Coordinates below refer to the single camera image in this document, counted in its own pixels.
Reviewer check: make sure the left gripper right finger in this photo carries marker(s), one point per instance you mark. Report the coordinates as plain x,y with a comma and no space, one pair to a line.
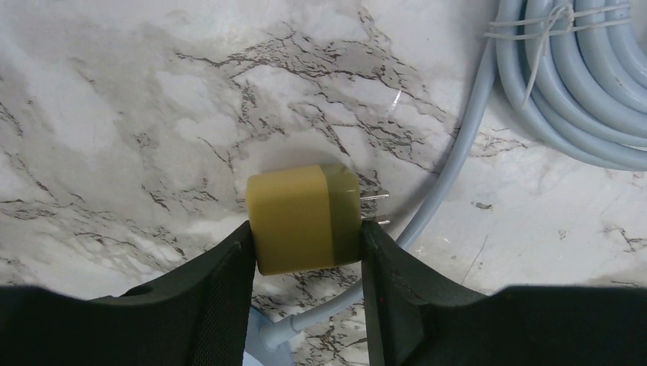
416,316

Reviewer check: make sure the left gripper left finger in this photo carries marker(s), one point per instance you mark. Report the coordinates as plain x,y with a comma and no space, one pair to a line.
196,314

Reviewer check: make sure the yellow plug adapter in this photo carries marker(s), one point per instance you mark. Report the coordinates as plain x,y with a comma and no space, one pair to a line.
306,218

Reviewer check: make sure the blue round power strip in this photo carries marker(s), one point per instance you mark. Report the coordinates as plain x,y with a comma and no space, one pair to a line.
255,352

